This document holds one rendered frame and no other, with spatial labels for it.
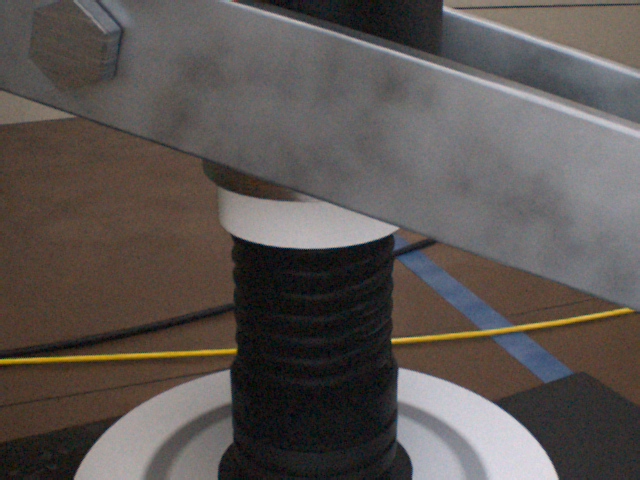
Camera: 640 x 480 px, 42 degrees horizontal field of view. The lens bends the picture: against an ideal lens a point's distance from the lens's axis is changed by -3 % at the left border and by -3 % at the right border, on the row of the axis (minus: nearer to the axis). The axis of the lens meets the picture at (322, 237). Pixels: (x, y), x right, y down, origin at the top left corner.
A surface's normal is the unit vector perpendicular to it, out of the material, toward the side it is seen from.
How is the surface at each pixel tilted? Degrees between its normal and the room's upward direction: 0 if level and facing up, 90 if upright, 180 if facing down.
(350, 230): 90
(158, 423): 0
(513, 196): 90
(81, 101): 90
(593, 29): 90
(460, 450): 0
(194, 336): 0
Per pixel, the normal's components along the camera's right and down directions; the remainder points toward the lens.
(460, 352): 0.00, -0.93
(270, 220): -0.36, 0.33
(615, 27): 0.35, 0.33
